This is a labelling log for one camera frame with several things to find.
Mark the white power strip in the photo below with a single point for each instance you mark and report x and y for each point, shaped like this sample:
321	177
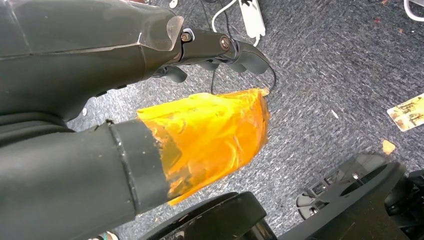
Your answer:
251	20

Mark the small white plug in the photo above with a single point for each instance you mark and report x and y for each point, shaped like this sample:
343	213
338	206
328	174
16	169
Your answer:
173	3

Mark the patterned card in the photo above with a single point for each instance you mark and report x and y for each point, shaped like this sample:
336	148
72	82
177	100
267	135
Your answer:
409	114

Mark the orange cardboard scrap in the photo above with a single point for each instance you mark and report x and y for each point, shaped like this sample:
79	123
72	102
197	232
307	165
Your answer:
389	147

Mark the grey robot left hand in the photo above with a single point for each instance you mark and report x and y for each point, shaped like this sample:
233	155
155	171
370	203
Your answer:
66	66

